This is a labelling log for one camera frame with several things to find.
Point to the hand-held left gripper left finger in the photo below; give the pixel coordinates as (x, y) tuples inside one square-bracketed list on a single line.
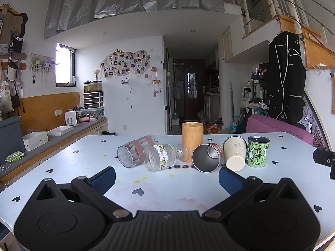
[(103, 181)]

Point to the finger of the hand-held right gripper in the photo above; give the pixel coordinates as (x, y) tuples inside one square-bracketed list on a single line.
[(324, 158)]

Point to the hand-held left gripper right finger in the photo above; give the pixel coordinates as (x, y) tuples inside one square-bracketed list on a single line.
[(229, 181)]

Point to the white paper cup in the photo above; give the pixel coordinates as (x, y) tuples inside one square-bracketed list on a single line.
[(235, 153)]

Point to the steel cup red sleeve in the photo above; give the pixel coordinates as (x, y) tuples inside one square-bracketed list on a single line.
[(206, 159)]

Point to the clear glass cup brown band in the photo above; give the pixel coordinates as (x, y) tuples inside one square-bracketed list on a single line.
[(130, 151)]

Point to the green printed cup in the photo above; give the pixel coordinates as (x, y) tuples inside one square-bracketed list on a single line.
[(257, 153)]

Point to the bamboo cup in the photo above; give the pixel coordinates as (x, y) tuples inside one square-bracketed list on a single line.
[(192, 138)]

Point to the ribbed glass cup yellow print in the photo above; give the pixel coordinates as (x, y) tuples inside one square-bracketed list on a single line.
[(159, 158)]

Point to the red snack box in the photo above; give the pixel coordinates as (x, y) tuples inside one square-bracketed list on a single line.
[(214, 128)]

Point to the clear stemmed glass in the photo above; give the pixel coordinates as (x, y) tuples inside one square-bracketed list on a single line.
[(182, 151)]

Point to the pink chair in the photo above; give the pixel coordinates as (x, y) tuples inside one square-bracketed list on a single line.
[(274, 126)]

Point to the grey-topped side cabinet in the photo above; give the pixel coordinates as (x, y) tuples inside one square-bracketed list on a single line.
[(52, 143)]

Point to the flat white tray box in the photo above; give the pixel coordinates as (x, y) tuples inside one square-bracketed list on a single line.
[(61, 130)]

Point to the small white appliance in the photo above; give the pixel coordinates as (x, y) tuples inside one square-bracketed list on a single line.
[(70, 118)]

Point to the washing machine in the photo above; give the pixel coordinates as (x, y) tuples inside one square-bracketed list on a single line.
[(210, 107)]

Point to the open white box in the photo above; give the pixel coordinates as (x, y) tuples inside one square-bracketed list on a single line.
[(35, 141)]

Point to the dark drawer unit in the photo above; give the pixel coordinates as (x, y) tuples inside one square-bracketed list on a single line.
[(93, 100)]

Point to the black jacket white trim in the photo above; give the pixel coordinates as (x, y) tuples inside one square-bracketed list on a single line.
[(286, 83)]

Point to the green packet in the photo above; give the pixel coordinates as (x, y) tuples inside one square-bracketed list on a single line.
[(15, 157)]

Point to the dark wooden door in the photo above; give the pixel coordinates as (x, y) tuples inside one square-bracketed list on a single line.
[(195, 96)]

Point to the black shelf rack with bottles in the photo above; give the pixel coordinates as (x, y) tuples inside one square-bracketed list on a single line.
[(257, 91)]

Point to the glass fish tank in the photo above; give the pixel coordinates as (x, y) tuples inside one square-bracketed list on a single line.
[(93, 86)]

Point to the grey storage box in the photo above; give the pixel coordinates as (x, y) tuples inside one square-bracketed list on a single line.
[(9, 138)]

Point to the dried flower vase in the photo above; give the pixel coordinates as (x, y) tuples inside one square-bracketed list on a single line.
[(97, 74)]

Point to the cloud-shaped photo board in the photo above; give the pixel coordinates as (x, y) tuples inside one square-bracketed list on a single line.
[(125, 62)]

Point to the window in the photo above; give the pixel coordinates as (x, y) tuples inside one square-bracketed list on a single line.
[(63, 65)]

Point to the beige canvas tote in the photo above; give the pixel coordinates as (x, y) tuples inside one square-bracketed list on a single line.
[(5, 98)]

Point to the white hanging bag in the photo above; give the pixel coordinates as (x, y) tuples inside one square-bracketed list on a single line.
[(12, 72)]

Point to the black hanging bag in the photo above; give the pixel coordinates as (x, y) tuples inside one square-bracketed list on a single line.
[(17, 44)]

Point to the wooden wall hanger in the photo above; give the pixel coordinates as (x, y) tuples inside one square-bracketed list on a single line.
[(155, 81)]

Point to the white macrame wall hanging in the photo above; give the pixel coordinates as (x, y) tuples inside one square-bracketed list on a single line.
[(40, 66)]

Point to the white wall cabinet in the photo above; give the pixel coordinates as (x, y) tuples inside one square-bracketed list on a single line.
[(227, 44)]

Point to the wooden wall coat rack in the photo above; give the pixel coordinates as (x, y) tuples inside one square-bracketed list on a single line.
[(10, 23)]

